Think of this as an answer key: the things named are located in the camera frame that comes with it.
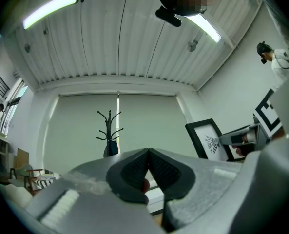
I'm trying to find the black framed picture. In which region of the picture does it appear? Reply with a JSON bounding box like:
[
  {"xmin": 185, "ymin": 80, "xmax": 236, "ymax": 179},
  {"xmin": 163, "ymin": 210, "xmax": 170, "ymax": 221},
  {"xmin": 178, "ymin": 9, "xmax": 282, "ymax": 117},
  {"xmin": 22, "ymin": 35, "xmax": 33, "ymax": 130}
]
[{"xmin": 185, "ymin": 118, "xmax": 235, "ymax": 162}]

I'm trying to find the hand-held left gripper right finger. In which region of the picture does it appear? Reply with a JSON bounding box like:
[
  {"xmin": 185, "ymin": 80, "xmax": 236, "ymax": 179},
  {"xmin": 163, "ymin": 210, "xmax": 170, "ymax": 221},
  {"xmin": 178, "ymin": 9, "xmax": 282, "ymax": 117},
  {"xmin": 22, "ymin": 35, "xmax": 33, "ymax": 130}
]
[{"xmin": 148, "ymin": 148, "xmax": 244, "ymax": 232}]

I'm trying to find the person's right hand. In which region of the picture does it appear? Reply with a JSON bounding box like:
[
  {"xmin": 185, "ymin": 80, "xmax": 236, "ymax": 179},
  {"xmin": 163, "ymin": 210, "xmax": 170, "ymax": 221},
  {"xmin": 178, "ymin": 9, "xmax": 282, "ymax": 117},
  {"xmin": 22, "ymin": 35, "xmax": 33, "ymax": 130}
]
[{"xmin": 232, "ymin": 145, "xmax": 248, "ymax": 156}]

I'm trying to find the long ceiling light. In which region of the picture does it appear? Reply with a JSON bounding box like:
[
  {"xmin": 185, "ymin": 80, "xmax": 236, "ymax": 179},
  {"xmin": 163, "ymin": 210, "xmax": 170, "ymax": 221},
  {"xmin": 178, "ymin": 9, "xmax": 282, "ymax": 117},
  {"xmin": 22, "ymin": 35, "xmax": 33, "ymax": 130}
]
[
  {"xmin": 187, "ymin": 13, "xmax": 222, "ymax": 43},
  {"xmin": 23, "ymin": 0, "xmax": 79, "ymax": 30}
]

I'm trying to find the white round armchair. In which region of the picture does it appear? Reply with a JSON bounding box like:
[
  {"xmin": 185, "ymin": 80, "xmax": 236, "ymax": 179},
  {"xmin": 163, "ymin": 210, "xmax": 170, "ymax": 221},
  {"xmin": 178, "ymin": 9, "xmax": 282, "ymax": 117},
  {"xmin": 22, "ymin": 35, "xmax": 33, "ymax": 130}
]
[{"xmin": 0, "ymin": 183, "xmax": 34, "ymax": 208}]

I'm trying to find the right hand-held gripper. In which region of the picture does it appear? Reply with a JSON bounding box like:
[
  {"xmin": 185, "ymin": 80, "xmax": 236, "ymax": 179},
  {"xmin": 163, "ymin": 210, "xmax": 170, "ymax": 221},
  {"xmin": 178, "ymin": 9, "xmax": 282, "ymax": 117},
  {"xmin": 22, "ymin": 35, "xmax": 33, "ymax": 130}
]
[{"xmin": 219, "ymin": 88, "xmax": 285, "ymax": 151}]

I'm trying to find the wooden chair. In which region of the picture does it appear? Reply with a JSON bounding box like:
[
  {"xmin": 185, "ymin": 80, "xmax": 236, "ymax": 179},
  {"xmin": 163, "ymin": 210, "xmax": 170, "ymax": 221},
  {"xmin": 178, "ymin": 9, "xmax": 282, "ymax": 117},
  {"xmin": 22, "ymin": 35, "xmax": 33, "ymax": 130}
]
[{"xmin": 9, "ymin": 164, "xmax": 58, "ymax": 196}]

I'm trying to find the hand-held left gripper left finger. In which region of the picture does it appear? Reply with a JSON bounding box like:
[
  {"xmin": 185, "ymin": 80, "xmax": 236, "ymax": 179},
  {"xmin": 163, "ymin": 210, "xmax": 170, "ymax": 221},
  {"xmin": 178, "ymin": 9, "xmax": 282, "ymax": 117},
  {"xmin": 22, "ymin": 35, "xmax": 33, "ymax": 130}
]
[{"xmin": 61, "ymin": 148, "xmax": 150, "ymax": 204}]

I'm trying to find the black floor lamp stand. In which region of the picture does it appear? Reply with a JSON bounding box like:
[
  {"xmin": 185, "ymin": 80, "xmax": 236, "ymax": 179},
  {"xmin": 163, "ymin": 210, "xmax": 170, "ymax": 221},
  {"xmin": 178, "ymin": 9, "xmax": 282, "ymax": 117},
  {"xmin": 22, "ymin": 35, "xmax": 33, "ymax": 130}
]
[{"xmin": 96, "ymin": 110, "xmax": 124, "ymax": 158}]

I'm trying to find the white roller blind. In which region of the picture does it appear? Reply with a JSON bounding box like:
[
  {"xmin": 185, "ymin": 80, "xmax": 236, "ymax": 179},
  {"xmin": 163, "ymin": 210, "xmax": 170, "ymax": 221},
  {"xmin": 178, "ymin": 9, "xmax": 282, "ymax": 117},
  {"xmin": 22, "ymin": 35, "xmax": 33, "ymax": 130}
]
[
  {"xmin": 118, "ymin": 94, "xmax": 198, "ymax": 158},
  {"xmin": 44, "ymin": 94, "xmax": 119, "ymax": 160}
]

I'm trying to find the black head-worn camera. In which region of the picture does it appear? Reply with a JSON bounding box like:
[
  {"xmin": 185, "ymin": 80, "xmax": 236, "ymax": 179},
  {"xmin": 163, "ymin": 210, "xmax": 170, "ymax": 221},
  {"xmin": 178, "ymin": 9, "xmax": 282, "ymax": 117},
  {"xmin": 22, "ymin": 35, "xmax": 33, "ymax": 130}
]
[{"xmin": 155, "ymin": 5, "xmax": 183, "ymax": 28}]

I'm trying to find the cardboard box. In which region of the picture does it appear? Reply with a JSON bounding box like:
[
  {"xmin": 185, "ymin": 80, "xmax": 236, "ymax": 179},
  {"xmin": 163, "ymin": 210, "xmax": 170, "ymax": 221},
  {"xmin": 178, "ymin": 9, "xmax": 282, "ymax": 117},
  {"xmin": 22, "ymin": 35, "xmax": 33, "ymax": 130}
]
[{"xmin": 14, "ymin": 148, "xmax": 30, "ymax": 170}]

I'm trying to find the black and white striped cushion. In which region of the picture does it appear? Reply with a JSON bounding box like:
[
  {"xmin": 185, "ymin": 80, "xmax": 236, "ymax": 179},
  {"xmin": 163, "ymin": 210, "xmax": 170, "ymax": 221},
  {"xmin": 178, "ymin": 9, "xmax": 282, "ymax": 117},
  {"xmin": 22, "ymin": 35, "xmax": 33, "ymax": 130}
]
[{"xmin": 36, "ymin": 175, "xmax": 57, "ymax": 187}]

